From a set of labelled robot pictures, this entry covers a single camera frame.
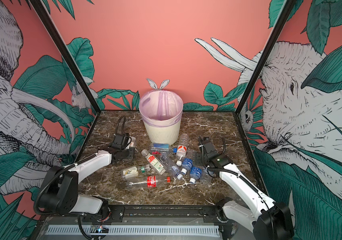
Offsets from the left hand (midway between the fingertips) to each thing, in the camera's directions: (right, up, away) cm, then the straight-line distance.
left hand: (131, 149), depth 91 cm
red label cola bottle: (+11, -17, -8) cm, 22 cm away
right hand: (+41, -2, -9) cm, 42 cm away
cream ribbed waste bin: (+22, +9, -4) cm, 24 cm away
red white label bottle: (+32, -1, 0) cm, 32 cm away
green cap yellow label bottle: (+3, -11, -8) cm, 14 cm away
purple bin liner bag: (+17, +27, +10) cm, 34 cm away
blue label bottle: (+39, -13, -8) cm, 42 cm away
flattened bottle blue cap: (+19, -1, +7) cm, 20 cm away
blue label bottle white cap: (+35, -8, -5) cm, 36 cm away
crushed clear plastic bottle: (+45, -15, -8) cm, 48 cm away
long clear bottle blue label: (+26, -12, -1) cm, 29 cm away
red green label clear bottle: (+18, -8, -7) cm, 21 cm away
